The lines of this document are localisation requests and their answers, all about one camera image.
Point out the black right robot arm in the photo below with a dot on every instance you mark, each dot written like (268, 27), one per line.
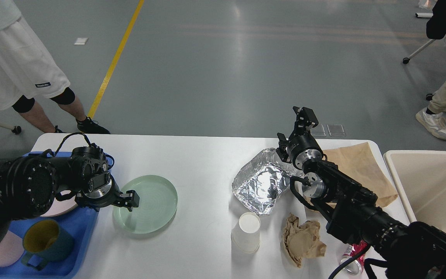
(416, 251)

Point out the crushed red can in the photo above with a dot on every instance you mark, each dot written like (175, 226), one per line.
(356, 267)

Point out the person in white shorts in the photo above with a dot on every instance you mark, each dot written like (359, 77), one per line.
(27, 70)

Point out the beige waste bin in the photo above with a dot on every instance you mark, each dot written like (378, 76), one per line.
(420, 179)

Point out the pink mug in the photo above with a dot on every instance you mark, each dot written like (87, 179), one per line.
(11, 249)

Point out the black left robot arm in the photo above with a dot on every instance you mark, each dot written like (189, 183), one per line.
(30, 185)

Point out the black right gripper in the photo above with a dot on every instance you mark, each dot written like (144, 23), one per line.
(301, 148)

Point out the pink plate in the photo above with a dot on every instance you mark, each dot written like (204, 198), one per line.
(59, 208)

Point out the green plate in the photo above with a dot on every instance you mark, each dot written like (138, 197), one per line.
(157, 205)

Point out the brown paper bag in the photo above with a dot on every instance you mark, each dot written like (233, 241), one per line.
(358, 162)

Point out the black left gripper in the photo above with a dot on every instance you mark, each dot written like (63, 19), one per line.
(107, 194)

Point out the teal mug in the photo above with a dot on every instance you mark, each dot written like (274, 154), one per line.
(45, 242)

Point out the blue plastic tray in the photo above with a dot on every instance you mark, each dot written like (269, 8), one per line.
(79, 223)

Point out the crumpled brown paper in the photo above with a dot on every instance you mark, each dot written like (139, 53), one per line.
(302, 241)

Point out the white paper cup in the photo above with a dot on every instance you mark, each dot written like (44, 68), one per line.
(246, 233)

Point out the aluminium foil tray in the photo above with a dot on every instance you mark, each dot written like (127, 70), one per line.
(261, 181)

